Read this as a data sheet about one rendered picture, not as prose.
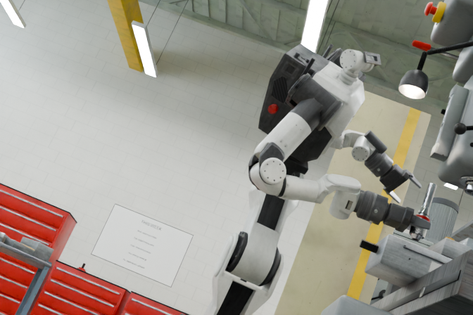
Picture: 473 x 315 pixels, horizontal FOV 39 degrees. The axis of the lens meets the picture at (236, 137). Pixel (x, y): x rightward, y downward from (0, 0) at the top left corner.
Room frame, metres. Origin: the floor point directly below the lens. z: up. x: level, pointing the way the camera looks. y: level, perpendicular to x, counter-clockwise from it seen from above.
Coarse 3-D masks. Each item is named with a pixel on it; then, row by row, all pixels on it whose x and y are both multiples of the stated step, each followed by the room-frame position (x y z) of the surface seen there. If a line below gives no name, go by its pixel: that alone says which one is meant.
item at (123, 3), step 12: (108, 0) 8.83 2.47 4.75; (120, 0) 8.68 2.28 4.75; (132, 0) 9.07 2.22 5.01; (120, 12) 9.05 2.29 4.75; (132, 12) 9.29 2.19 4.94; (120, 24) 9.45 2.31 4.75; (120, 36) 9.88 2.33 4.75; (132, 36) 9.77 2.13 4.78; (132, 48) 10.15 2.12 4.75; (132, 60) 10.67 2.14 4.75
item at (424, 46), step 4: (416, 40) 1.73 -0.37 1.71; (412, 44) 1.74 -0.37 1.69; (416, 44) 1.73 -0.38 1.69; (420, 44) 1.73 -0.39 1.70; (424, 44) 1.72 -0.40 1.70; (428, 44) 1.72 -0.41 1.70; (420, 48) 1.73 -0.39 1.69; (424, 48) 1.73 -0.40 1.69; (428, 48) 1.72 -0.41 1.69; (432, 48) 1.73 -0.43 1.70; (444, 52) 1.72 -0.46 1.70; (448, 56) 1.72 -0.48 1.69; (452, 56) 1.72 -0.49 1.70; (456, 56) 1.72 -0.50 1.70
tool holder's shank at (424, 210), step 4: (432, 184) 1.91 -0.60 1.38; (428, 188) 1.91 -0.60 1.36; (432, 188) 1.90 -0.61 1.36; (428, 192) 1.91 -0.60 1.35; (432, 192) 1.90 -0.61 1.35; (428, 196) 1.91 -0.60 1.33; (432, 196) 1.91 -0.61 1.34; (424, 200) 1.91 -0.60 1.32; (428, 200) 1.90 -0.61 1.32; (424, 204) 1.91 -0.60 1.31; (428, 204) 1.90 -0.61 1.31; (420, 208) 1.92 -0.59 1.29; (424, 208) 1.90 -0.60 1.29; (428, 208) 1.90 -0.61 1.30; (420, 212) 1.91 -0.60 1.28; (424, 212) 1.90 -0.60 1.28; (428, 212) 1.90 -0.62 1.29; (428, 216) 1.91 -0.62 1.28
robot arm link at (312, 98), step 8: (312, 80) 1.86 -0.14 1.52; (304, 88) 1.85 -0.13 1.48; (312, 88) 1.85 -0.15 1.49; (320, 88) 1.86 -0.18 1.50; (296, 96) 1.88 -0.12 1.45; (304, 96) 1.86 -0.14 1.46; (312, 96) 1.86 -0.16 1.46; (320, 96) 1.85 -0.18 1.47; (328, 96) 1.86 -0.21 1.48; (304, 104) 1.86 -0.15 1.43; (312, 104) 1.85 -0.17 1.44; (320, 104) 1.85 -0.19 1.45; (328, 104) 1.85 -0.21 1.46; (296, 112) 1.86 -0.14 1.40; (304, 112) 1.85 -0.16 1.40; (312, 112) 1.85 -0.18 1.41; (320, 112) 1.87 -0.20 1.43; (312, 120) 1.86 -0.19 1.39; (312, 128) 1.88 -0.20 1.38
